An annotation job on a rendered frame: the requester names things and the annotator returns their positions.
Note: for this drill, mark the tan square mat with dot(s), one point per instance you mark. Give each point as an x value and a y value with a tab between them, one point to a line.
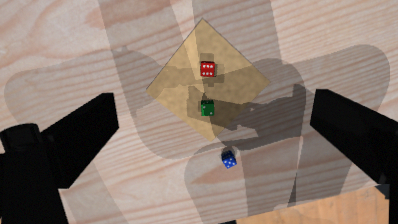
180	87

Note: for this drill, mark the green die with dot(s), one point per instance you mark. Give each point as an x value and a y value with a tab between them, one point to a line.
207	108

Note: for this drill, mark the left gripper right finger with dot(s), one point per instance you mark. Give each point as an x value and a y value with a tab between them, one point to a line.
366	137

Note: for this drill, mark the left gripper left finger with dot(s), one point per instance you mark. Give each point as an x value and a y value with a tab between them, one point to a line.
29	188

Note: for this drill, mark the blue die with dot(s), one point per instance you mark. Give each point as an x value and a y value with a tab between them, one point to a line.
228	159

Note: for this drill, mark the red die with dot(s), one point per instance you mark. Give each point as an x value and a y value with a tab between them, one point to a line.
207	68

